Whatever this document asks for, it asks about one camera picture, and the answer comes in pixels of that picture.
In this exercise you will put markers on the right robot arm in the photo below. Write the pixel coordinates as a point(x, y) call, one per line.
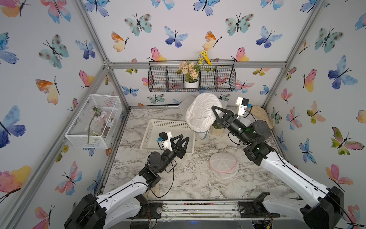
point(320, 207)

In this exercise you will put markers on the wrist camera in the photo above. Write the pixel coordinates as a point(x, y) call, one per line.
point(164, 140)
point(243, 107)

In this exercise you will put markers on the black wire wall basket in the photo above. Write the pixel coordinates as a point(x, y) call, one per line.
point(220, 77)

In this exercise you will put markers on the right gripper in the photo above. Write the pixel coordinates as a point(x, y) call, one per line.
point(228, 120)

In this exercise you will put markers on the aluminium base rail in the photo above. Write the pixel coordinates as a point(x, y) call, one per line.
point(200, 210)

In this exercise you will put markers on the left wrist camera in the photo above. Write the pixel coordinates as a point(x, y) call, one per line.
point(164, 140)

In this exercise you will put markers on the white tiered shelf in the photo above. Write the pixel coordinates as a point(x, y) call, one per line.
point(184, 105)

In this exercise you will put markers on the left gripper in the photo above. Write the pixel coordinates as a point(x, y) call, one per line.
point(177, 151)

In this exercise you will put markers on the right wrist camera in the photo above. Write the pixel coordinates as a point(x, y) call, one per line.
point(243, 107)

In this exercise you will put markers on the white mesh wall box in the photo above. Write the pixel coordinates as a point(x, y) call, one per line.
point(77, 133)

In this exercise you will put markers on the white flower pot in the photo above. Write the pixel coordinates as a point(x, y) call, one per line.
point(191, 83)

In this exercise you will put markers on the artificial flower bouquet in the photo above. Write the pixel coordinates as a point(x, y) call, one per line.
point(191, 70)

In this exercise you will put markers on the pink artificial flower stem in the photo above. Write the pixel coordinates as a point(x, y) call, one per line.
point(97, 115)

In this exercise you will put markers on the white mesh laundry bag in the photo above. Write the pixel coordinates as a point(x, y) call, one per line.
point(224, 165)

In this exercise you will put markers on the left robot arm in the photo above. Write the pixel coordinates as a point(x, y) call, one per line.
point(107, 210)

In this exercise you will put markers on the small green potted plant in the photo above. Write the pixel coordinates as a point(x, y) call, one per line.
point(217, 130)

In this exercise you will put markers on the white plastic basket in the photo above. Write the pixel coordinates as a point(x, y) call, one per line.
point(159, 131)

